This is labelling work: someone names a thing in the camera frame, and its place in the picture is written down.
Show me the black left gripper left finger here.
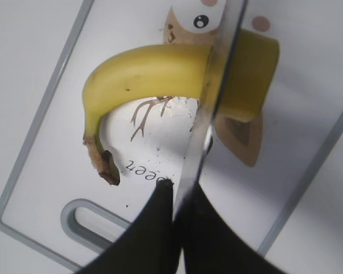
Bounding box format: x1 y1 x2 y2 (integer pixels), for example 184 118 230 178
77 179 181 274

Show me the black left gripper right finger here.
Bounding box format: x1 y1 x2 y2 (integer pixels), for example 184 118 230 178
174 184 283 273

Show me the cut banana slice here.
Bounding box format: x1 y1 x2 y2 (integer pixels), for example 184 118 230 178
218 29 280 123

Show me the knife with white handle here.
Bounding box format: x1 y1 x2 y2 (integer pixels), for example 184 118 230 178
172 1 248 221

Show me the yellow banana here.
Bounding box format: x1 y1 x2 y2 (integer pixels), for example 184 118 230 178
82 44 211 186

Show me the white grey-rimmed cutting board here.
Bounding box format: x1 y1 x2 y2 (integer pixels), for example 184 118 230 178
0 1 343 273

